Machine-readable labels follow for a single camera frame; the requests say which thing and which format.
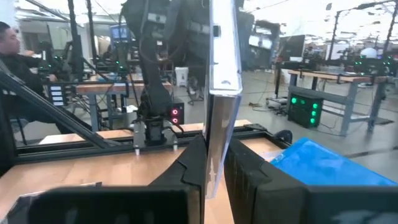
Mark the blue jewel case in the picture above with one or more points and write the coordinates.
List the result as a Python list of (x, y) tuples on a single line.
[(326, 165)]

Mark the black box red lights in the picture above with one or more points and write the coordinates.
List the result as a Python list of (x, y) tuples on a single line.
[(177, 115)]

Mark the white bin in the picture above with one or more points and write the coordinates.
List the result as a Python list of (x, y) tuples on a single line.
[(182, 77)]

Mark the black box white labels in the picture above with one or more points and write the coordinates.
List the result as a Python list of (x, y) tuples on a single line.
[(57, 93)]

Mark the blue lit monitor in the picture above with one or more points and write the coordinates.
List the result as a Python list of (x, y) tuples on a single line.
[(119, 32)]

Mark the wooden table grey legs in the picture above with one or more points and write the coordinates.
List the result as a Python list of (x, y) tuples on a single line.
[(99, 88), (326, 76)]

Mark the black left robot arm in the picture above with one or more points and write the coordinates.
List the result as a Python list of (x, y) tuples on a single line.
[(152, 77)]

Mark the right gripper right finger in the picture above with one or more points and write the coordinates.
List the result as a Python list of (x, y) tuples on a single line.
[(264, 196)]

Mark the black jewel case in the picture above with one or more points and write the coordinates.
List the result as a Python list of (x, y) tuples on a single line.
[(224, 62)]

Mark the black box green lights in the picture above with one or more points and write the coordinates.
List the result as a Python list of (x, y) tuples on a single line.
[(304, 112)]

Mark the black aluminium table frame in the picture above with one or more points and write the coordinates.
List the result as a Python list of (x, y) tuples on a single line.
[(77, 147)]

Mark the black monitor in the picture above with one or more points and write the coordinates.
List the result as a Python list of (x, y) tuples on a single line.
[(292, 46)]

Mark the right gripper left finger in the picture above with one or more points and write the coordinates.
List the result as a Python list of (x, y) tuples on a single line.
[(174, 199)]

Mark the person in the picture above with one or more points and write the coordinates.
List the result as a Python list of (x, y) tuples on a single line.
[(18, 68)]

